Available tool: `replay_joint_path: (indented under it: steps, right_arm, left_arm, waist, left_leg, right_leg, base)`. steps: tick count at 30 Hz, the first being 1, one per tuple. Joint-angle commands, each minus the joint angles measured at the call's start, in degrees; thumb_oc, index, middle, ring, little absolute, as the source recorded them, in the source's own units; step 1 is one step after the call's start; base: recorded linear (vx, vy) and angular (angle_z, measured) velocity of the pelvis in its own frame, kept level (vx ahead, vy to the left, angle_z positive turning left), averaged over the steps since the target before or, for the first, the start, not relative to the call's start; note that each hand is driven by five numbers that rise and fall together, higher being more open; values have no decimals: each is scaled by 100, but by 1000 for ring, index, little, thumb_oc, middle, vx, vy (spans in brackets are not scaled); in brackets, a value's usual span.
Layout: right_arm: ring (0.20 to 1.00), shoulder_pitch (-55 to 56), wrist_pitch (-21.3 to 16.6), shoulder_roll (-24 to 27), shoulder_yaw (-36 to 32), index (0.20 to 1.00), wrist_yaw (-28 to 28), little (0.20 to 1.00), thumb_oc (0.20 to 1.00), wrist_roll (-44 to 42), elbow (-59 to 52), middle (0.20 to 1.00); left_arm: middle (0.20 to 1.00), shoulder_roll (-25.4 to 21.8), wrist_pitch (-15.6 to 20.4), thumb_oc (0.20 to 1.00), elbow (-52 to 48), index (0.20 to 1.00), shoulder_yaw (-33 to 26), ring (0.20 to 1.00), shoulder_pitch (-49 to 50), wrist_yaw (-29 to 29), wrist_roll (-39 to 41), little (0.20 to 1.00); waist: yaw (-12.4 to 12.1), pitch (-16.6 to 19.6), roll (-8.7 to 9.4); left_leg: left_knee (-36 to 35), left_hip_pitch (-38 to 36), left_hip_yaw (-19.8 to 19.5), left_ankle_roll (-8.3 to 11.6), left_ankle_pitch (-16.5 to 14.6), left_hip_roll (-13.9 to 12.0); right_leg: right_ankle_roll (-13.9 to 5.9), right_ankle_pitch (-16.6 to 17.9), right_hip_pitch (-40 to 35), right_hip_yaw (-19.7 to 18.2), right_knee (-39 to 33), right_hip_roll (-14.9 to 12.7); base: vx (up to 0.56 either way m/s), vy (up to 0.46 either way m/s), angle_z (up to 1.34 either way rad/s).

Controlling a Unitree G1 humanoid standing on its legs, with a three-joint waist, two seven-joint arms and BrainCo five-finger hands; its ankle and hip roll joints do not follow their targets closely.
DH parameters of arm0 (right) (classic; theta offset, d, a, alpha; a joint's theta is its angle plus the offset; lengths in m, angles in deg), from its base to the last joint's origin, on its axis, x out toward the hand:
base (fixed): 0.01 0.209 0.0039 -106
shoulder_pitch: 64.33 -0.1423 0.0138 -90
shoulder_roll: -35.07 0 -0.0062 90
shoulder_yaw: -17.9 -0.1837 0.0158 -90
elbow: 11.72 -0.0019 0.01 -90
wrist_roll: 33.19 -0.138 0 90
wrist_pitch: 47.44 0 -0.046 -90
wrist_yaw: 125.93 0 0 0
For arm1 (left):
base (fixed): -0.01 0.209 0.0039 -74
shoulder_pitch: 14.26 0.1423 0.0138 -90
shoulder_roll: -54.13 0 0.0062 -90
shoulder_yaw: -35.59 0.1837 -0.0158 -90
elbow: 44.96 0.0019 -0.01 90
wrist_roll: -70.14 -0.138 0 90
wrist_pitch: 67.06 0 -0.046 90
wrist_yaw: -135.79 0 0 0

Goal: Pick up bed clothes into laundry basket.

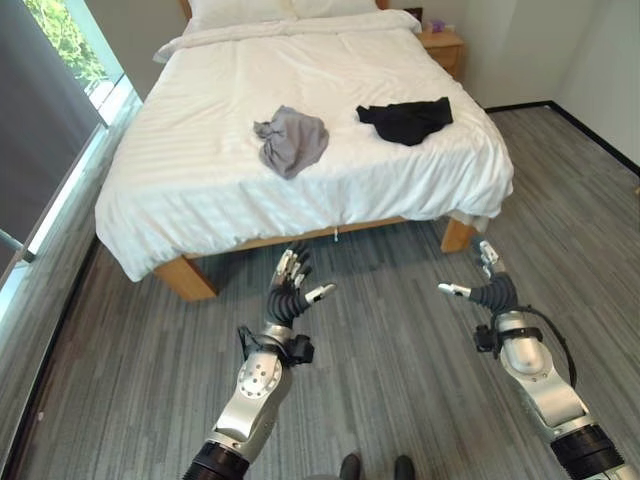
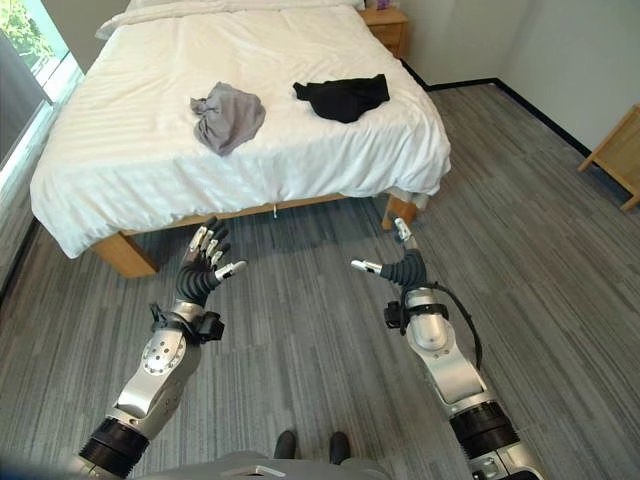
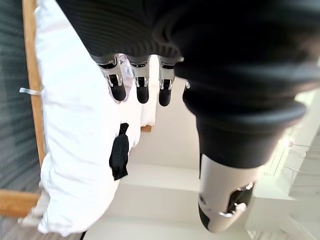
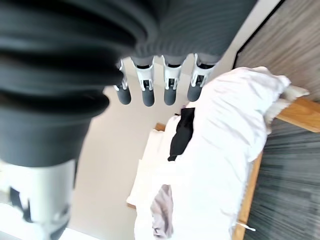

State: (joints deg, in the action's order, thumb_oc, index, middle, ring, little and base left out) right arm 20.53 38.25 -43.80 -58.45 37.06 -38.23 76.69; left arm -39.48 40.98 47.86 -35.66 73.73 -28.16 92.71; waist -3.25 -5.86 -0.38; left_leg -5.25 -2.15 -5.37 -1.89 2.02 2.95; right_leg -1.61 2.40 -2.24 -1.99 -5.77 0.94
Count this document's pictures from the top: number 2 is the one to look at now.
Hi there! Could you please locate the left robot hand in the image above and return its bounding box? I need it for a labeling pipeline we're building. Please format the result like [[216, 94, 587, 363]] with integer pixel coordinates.
[[175, 215, 248, 304]]

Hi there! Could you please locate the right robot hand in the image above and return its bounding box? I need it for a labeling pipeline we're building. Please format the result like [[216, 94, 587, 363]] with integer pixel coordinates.
[[350, 216, 429, 291]]

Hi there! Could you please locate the white bed duvet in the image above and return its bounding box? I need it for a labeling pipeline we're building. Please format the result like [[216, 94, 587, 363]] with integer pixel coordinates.
[[29, 5, 452, 260]]

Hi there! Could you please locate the grey crumpled garment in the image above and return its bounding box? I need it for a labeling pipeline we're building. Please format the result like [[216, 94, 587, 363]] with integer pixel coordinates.
[[189, 81, 267, 158]]

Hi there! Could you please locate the black crumpled garment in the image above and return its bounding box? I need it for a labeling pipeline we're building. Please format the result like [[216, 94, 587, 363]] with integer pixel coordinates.
[[292, 73, 391, 125]]

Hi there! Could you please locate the dark right robot foot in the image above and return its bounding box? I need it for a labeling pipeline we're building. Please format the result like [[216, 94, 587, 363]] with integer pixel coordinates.
[[328, 431, 350, 464]]

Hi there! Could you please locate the dark robot foot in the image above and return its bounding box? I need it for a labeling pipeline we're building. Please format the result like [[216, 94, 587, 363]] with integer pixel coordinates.
[[273, 430, 297, 460], [328, 431, 350, 464]]

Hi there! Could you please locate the dark left robot foot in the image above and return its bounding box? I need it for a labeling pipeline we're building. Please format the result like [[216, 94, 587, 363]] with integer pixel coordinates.
[[273, 430, 297, 460]]

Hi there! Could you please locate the silver robot torso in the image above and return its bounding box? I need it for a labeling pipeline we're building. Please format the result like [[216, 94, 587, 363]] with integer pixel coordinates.
[[164, 450, 396, 480]]

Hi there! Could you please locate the wooden chair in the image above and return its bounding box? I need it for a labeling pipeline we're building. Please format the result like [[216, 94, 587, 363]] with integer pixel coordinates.
[[578, 103, 640, 211]]

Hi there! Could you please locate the wooden nightstand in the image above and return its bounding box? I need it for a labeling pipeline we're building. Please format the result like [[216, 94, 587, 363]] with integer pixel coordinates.
[[359, 5, 410, 61]]

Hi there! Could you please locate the white pillow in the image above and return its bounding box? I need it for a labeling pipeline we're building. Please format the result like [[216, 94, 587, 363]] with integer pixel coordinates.
[[95, 0, 367, 40]]

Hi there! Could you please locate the wooden bed frame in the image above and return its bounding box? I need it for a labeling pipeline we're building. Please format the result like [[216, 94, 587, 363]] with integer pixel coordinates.
[[90, 192, 419, 280]]

